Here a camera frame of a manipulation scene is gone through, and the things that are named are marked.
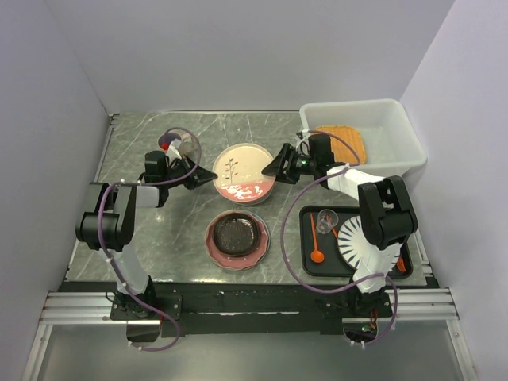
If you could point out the woven orange bamboo tray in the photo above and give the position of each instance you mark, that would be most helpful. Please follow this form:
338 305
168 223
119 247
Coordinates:
352 138

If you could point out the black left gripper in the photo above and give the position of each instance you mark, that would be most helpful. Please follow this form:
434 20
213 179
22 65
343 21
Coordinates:
198 176

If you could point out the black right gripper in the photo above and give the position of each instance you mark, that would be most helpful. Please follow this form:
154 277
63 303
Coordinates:
276 167

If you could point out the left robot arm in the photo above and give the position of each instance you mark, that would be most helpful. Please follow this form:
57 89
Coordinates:
108 216

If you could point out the clear plastic cup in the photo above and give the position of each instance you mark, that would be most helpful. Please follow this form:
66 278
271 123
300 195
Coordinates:
327 219

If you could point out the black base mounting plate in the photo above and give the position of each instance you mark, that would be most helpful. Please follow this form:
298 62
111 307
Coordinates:
213 308

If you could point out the aluminium frame rail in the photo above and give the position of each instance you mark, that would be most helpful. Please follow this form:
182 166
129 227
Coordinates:
91 308

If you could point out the pink and cream plate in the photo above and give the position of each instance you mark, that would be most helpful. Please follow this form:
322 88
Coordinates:
239 174

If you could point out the light blue plate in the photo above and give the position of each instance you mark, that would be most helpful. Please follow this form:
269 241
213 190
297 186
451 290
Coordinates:
266 230

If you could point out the orange utensil under arm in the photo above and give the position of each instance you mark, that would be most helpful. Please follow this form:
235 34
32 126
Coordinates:
401 265

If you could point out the orange plastic spoon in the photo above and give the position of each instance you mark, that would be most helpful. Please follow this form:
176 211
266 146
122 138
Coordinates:
317 256

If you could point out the white plate with blue stripes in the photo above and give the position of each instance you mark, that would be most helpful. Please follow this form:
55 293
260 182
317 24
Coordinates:
355 249

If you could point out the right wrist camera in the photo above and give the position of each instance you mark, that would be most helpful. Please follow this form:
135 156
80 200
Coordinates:
304 164

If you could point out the pink scalloped plate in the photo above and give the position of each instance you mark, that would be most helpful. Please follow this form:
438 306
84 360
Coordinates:
235 263

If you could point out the white plastic bin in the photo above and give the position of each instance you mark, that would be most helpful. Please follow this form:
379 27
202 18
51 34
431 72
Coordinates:
392 147

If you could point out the black speckled square plate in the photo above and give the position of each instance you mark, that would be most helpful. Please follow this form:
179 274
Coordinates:
236 234

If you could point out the beige ceramic mug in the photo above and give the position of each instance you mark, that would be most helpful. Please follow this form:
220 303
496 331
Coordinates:
188 145

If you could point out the black serving tray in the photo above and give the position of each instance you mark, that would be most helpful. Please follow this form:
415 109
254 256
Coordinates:
329 255

